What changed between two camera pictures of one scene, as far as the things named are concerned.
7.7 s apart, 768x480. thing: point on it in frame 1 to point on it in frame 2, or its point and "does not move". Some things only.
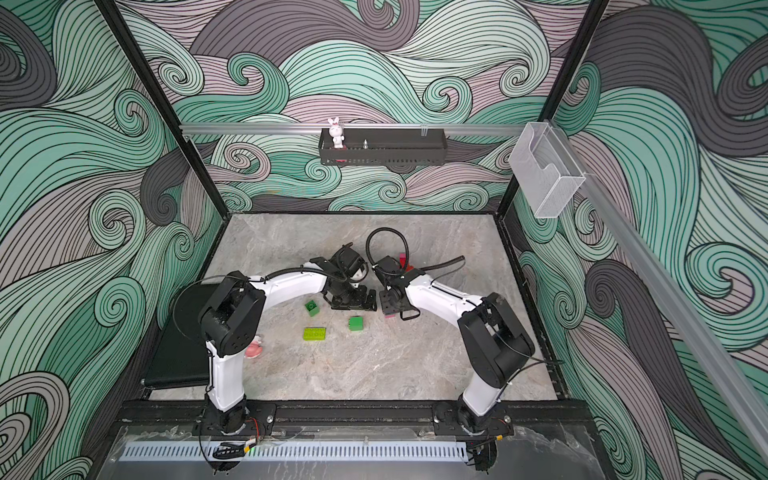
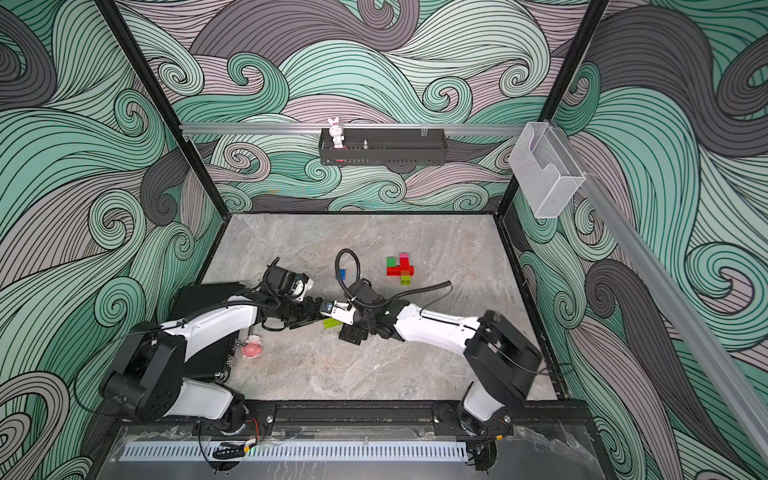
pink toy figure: (253, 350) does not move
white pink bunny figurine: (336, 131) does not move
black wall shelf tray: (385, 147) does not move
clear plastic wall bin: (546, 171) does not move
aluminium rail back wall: (349, 129) does not move
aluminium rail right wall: (668, 294) does not move
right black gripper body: (387, 302) to (360, 330)
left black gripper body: (354, 299) to (300, 313)
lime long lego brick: (312, 333) to (331, 322)
